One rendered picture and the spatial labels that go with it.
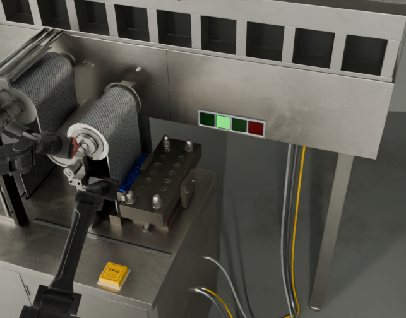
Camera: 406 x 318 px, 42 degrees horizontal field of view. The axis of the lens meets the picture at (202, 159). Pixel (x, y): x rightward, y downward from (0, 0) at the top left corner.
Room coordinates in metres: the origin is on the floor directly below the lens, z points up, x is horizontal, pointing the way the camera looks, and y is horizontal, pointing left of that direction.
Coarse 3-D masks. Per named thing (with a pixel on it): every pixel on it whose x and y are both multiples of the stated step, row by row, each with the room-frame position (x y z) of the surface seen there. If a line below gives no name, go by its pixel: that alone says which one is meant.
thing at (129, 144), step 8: (136, 120) 1.55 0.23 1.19; (136, 128) 1.55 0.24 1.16; (128, 136) 1.48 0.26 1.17; (136, 136) 1.54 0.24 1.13; (120, 144) 1.42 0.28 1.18; (128, 144) 1.48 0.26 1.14; (136, 144) 1.53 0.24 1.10; (112, 152) 1.37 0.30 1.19; (120, 152) 1.42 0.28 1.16; (128, 152) 1.47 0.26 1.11; (136, 152) 1.53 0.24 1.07; (112, 160) 1.36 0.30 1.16; (120, 160) 1.41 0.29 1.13; (128, 160) 1.46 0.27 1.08; (136, 160) 1.52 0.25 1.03; (112, 168) 1.36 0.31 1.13; (120, 168) 1.40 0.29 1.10; (128, 168) 1.45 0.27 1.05; (112, 176) 1.35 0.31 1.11; (120, 176) 1.39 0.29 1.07; (120, 184) 1.39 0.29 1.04
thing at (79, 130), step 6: (126, 90) 1.58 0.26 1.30; (132, 96) 1.58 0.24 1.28; (72, 132) 1.37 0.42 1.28; (78, 132) 1.36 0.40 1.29; (84, 132) 1.35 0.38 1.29; (90, 132) 1.35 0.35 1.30; (96, 138) 1.34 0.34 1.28; (102, 144) 1.33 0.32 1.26; (78, 150) 1.37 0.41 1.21; (102, 150) 1.33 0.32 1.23; (90, 156) 1.35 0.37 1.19; (96, 156) 1.34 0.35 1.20
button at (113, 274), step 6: (108, 264) 1.12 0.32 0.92; (114, 264) 1.12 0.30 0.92; (108, 270) 1.09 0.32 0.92; (114, 270) 1.09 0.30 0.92; (120, 270) 1.09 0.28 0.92; (126, 270) 1.10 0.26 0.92; (102, 276) 1.07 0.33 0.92; (108, 276) 1.07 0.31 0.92; (114, 276) 1.07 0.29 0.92; (120, 276) 1.07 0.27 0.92; (102, 282) 1.06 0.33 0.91; (108, 282) 1.05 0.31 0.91; (114, 282) 1.05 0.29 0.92; (120, 282) 1.05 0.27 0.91
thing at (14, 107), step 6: (6, 102) 1.43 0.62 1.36; (12, 102) 1.43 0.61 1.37; (18, 102) 1.43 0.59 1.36; (0, 108) 1.40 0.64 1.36; (6, 108) 1.39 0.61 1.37; (12, 108) 1.40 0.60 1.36; (18, 108) 1.42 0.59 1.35; (24, 108) 1.43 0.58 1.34; (0, 114) 1.40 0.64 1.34; (12, 114) 1.39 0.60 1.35; (18, 114) 1.40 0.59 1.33; (12, 120) 1.39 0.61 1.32
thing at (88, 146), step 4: (80, 136) 1.34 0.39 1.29; (84, 136) 1.34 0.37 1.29; (88, 136) 1.34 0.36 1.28; (76, 140) 1.35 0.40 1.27; (80, 140) 1.34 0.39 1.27; (84, 140) 1.34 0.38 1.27; (88, 140) 1.33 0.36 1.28; (92, 140) 1.34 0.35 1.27; (80, 144) 1.35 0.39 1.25; (84, 144) 1.34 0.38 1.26; (88, 144) 1.33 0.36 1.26; (92, 144) 1.33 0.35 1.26; (96, 144) 1.34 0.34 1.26; (80, 148) 1.34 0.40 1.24; (84, 148) 1.34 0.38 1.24; (88, 148) 1.34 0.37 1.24; (92, 148) 1.33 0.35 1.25; (96, 148) 1.34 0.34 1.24; (84, 152) 1.34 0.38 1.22; (88, 152) 1.33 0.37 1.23; (92, 152) 1.33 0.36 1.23
